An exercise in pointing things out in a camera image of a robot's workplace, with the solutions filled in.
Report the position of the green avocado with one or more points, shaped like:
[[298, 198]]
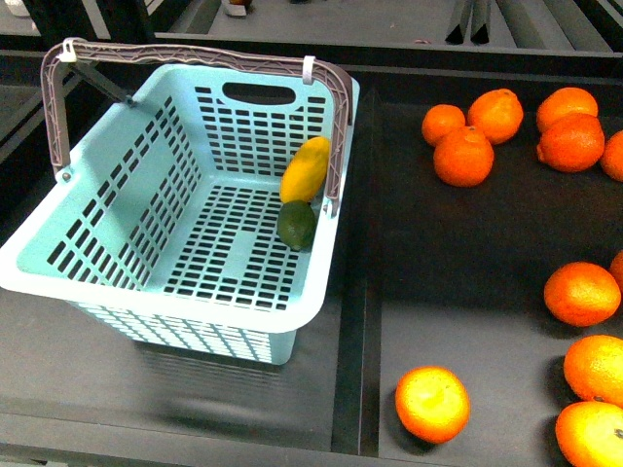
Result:
[[296, 225]]

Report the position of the yellow mango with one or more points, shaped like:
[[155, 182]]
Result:
[[306, 172]]

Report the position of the light blue plastic basket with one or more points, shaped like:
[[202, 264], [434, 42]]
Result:
[[163, 226]]

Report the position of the dark wooden display stand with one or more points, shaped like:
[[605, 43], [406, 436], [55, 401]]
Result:
[[424, 274]]

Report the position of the orange tangerine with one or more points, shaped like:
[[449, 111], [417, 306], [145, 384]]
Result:
[[464, 157], [432, 404], [439, 120], [498, 114], [572, 144], [593, 369], [582, 294]]

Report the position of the white zip tie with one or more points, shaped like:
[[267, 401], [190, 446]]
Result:
[[307, 69]]

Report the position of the grey basket handle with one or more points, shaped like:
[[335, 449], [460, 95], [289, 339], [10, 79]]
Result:
[[76, 54]]

